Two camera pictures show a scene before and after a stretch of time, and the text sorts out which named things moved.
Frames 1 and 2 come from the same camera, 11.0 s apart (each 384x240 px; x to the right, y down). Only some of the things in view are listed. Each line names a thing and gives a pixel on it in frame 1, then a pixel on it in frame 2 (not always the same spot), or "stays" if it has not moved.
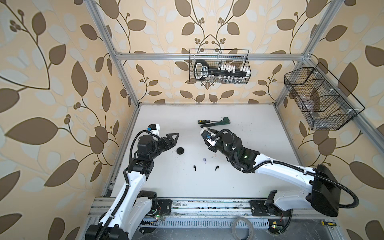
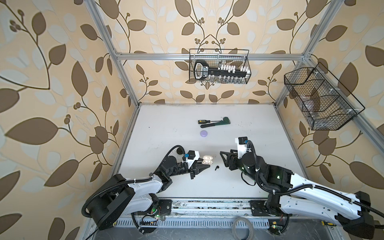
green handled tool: (225, 121) stays
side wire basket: (325, 103) stays
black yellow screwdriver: (205, 121) stays
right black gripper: (222, 136) -> (233, 157)
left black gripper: (171, 143) -> (198, 169)
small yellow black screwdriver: (329, 223) stays
